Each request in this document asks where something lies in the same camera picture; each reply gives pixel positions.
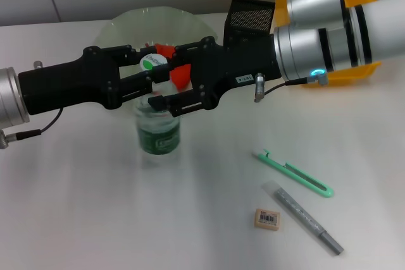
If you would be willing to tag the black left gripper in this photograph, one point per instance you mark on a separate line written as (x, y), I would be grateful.
(69, 85)

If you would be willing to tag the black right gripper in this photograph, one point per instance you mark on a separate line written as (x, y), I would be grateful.
(240, 67)

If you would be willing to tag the clear green-label water bottle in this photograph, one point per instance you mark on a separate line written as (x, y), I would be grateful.
(158, 137)

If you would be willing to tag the mint green utility knife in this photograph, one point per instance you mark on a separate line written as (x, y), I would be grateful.
(294, 175)

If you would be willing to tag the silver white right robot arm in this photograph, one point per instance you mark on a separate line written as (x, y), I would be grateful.
(316, 29)

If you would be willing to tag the green glass fruit plate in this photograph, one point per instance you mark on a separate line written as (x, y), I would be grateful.
(158, 23)

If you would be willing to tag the black mesh pen holder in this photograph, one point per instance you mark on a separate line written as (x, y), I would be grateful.
(250, 17)

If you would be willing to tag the beige eraser with barcode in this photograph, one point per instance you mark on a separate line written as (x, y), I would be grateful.
(267, 219)

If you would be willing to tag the grey marker pen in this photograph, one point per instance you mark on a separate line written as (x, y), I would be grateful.
(300, 216)

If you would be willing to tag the yellow plastic bin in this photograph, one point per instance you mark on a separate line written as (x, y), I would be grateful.
(348, 77)

